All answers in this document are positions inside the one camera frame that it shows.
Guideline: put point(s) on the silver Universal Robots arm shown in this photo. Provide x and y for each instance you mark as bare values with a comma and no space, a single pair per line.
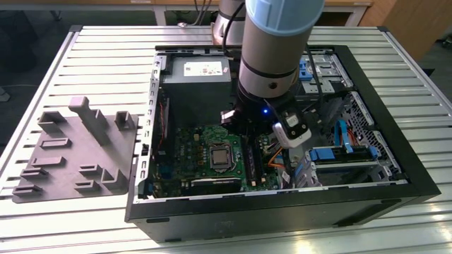
274,53

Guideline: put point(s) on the black RAM slot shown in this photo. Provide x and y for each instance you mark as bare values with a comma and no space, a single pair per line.
245,164

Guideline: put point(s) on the silver CPU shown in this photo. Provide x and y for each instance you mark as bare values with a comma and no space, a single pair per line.
220,156

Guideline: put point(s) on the grey power supply unit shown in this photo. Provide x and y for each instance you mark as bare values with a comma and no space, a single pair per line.
193,100

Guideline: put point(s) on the green Dell motherboard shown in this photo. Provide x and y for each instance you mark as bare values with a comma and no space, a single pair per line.
190,137

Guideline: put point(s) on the black CPU socket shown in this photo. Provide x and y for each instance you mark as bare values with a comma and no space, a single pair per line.
220,170

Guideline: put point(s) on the blue drive bay latch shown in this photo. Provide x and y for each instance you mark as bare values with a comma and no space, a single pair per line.
306,74

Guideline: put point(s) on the black case fan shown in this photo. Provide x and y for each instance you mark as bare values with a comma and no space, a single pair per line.
168,140

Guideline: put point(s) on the hard disk in blue carrier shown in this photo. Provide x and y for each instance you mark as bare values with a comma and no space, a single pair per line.
324,154

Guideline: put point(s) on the grey metal drive cage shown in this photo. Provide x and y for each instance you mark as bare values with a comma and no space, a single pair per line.
328,87

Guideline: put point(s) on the black graphics card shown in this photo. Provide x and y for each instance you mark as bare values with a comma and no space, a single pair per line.
214,185

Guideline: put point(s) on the blue expansion slot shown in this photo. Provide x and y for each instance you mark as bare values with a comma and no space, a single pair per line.
165,171

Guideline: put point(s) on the black open PC case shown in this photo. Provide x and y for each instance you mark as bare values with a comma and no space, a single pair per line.
246,219

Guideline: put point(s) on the grey plastic parts rack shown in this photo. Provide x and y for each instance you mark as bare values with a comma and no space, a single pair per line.
81,148

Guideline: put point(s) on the wooden cabinet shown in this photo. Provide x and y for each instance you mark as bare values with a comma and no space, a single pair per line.
416,26

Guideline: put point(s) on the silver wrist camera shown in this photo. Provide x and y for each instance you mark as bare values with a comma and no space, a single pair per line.
292,127

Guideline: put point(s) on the wooden workbench white frame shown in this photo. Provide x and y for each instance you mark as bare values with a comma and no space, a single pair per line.
345,3

